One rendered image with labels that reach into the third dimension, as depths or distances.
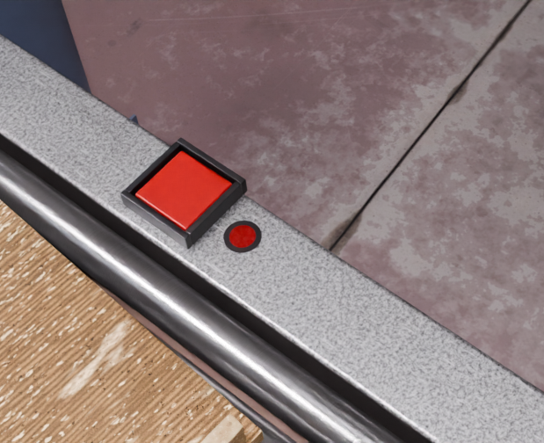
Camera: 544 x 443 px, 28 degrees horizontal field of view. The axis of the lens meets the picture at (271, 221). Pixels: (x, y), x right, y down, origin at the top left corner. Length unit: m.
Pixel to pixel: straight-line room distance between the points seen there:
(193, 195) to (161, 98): 1.32
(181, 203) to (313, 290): 0.14
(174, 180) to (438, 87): 1.33
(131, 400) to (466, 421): 0.25
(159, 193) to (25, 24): 0.67
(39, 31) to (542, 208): 0.97
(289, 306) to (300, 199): 1.18
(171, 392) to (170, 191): 0.19
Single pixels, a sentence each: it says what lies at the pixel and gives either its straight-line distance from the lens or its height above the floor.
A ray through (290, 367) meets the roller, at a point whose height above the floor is 0.92.
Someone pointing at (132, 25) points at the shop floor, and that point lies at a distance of 2.39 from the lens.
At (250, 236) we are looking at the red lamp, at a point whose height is 0.92.
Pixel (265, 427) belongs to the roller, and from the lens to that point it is 0.83.
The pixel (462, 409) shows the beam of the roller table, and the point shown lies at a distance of 0.84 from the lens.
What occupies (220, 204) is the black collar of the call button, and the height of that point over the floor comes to 0.93.
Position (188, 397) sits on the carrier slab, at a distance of 0.83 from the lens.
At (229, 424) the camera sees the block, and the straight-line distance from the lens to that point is 0.79.
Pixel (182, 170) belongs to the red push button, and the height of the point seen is 0.93.
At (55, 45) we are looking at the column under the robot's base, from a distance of 1.63.
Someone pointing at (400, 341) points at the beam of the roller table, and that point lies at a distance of 0.86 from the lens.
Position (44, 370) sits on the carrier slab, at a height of 0.94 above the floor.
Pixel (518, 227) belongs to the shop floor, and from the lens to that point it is 2.03.
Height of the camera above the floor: 1.68
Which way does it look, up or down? 56 degrees down
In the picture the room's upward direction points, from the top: 8 degrees counter-clockwise
